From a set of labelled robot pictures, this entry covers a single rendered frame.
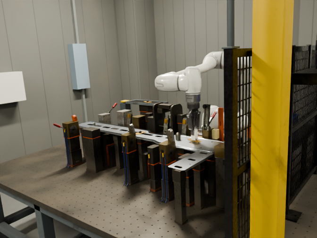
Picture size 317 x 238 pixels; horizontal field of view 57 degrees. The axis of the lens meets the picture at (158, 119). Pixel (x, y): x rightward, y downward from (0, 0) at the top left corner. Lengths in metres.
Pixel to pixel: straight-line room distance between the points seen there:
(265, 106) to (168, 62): 4.22
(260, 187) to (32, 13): 3.80
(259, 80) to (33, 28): 3.66
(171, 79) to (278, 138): 0.90
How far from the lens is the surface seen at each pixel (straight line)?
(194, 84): 1.73
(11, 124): 4.18
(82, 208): 1.84
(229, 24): 0.93
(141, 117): 2.30
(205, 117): 1.94
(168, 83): 1.77
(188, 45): 4.94
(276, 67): 1.00
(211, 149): 1.71
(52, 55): 4.45
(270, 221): 1.16
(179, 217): 1.57
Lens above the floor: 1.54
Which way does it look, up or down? 12 degrees down
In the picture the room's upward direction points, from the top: 3 degrees counter-clockwise
